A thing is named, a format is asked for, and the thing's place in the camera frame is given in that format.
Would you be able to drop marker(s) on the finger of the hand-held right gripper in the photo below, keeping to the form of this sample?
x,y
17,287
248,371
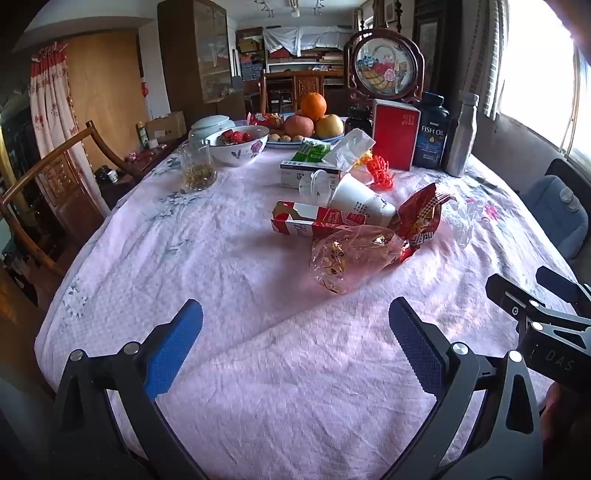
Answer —
x,y
556,281
512,295

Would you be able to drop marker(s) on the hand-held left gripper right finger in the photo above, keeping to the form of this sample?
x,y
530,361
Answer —
x,y
415,341

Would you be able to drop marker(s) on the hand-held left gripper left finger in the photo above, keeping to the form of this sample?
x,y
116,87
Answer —
x,y
178,341

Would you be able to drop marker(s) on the clear plastic wrapper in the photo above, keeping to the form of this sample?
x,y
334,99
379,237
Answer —
x,y
466,217

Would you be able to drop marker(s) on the clear gold-patterned plastic bag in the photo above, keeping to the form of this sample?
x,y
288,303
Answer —
x,y
351,263

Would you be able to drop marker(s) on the red snack wrapper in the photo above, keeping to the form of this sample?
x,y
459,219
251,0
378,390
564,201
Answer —
x,y
420,217

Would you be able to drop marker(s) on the red white carton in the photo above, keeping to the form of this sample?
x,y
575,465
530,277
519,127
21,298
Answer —
x,y
323,218

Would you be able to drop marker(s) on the white paper cup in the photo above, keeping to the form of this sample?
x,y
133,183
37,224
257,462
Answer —
x,y
355,198

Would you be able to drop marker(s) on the red ribbon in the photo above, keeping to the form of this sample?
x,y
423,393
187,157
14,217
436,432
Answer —
x,y
381,170

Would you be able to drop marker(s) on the clear plastic cup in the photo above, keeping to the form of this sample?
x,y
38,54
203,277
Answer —
x,y
315,187

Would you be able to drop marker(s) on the yellow knitted toy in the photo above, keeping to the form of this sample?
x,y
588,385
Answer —
x,y
364,158

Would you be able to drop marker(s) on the white cardboard box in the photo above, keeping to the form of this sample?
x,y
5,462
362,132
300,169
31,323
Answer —
x,y
295,176

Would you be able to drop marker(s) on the white plastic bag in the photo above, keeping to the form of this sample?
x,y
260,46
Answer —
x,y
346,150

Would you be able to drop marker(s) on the person's right hand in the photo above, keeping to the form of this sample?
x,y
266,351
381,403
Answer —
x,y
561,410

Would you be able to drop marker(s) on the steel water bottle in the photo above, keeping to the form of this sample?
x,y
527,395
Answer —
x,y
461,138

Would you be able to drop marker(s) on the glass cup with tea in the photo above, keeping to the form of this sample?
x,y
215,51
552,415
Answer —
x,y
196,170

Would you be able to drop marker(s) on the dark blue pill bottle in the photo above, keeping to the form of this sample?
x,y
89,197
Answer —
x,y
431,134

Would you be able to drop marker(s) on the curved wooden armchair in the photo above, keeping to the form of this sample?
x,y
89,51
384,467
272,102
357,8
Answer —
x,y
69,189

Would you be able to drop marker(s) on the white floral bowl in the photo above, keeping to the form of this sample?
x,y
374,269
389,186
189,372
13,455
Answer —
x,y
240,153

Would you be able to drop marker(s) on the red flat box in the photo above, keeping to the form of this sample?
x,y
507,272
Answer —
x,y
395,134

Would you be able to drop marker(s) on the small green bottle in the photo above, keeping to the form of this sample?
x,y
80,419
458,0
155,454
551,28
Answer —
x,y
142,134

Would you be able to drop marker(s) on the strawberry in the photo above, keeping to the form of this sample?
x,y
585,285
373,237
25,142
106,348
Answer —
x,y
237,137
227,136

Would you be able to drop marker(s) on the window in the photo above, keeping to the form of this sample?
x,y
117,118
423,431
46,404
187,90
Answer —
x,y
540,69

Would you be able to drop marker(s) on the green tissue pack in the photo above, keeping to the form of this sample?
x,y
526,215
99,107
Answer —
x,y
310,152

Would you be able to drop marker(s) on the pale green lidded pot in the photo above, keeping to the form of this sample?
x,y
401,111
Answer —
x,y
207,127

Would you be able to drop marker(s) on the blue fruit plate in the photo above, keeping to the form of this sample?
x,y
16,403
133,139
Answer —
x,y
277,143

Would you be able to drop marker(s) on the dark supplement bottle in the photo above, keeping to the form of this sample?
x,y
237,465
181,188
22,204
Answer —
x,y
358,122

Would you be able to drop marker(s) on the yellow apple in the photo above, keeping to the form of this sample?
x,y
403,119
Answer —
x,y
329,126

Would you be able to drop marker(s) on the red snack packet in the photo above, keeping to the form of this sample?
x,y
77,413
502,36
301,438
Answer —
x,y
265,121

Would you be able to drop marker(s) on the red apple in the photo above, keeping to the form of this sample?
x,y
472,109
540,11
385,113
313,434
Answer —
x,y
299,126

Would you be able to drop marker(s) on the orange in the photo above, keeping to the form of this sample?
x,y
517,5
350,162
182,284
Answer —
x,y
313,105

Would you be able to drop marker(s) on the wooden door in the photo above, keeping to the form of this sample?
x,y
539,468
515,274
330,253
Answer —
x,y
106,92

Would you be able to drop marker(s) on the round embroidered table screen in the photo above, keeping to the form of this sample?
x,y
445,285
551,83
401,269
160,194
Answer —
x,y
383,64

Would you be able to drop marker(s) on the white red floral curtain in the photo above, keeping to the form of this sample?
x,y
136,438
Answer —
x,y
51,106

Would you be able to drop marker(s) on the carved wooden chair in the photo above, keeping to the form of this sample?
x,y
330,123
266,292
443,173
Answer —
x,y
307,85

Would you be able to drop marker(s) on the tall glass-door wooden cabinet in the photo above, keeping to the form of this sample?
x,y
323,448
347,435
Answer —
x,y
180,60

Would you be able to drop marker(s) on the cluttered shelving unit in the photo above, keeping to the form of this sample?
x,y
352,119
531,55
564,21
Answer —
x,y
251,60

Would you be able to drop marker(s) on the white dust cloth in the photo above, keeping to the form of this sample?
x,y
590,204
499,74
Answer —
x,y
304,37

